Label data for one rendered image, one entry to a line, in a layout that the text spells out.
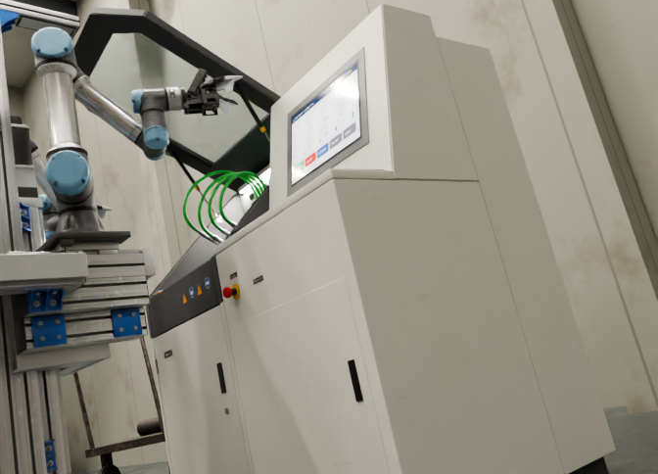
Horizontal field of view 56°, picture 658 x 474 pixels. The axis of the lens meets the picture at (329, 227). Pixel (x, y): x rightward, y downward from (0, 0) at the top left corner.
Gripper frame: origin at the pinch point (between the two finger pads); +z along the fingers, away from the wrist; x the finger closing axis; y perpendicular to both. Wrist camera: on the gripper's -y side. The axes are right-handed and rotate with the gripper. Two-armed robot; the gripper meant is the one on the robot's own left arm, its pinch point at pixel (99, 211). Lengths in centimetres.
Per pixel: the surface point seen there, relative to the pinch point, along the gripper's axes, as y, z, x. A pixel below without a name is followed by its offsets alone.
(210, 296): 52, -41, 85
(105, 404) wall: 120, 428, -383
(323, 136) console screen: 4, -42, 133
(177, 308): 53, -26, 61
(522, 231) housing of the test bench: 42, -21, 190
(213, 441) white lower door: 101, -33, 78
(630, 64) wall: -57, 115, 247
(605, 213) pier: 20, 103, 222
